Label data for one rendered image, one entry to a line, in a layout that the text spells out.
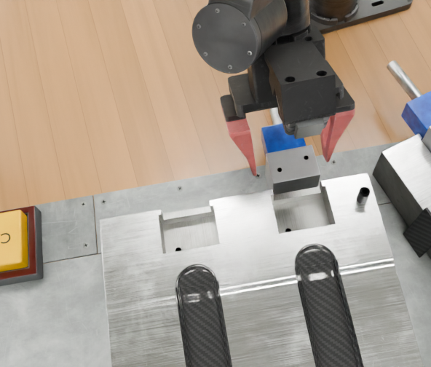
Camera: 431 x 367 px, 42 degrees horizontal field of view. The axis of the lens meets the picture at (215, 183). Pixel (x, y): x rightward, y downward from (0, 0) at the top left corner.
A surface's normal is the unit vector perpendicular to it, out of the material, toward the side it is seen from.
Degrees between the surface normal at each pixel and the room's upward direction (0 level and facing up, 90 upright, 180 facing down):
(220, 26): 66
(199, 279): 7
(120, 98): 0
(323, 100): 60
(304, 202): 0
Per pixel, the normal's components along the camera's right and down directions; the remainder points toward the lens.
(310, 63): -0.15, -0.80
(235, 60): -0.47, 0.57
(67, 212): -0.07, -0.41
